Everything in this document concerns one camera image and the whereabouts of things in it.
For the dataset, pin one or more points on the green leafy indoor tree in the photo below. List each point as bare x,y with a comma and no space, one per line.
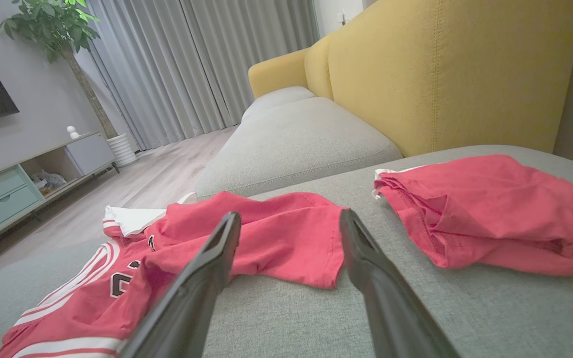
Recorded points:
52,25

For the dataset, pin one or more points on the wide yellow sofa backrest cushion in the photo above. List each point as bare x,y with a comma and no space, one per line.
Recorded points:
440,74

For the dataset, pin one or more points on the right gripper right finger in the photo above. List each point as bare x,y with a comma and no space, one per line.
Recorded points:
391,308

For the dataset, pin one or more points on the small white figurine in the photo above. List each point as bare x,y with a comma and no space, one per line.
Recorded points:
72,133

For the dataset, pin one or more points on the red white basketball jersey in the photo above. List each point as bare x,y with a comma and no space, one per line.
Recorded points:
276,238

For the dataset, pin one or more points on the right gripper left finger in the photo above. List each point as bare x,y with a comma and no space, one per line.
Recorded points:
192,298

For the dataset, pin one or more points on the grey pleated curtain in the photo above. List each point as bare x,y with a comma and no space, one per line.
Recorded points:
147,74
256,44

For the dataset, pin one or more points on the yellow sofa armrest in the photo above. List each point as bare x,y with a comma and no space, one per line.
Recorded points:
276,69

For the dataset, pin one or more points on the white ribbed plant pot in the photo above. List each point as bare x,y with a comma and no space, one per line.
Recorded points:
122,149

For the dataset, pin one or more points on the narrow yellow sofa backrest cushion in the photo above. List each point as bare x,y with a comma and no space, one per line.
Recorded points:
319,69

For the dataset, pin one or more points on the red Bulls basketball shorts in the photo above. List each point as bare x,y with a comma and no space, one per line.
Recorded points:
490,209

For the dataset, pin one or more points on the grey white soft toy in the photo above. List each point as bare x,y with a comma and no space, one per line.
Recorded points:
47,181

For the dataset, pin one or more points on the large grey sofa seat cushion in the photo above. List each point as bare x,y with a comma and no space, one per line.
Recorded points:
291,318

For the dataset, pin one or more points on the white low TV cabinet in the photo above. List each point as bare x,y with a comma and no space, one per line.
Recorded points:
92,154

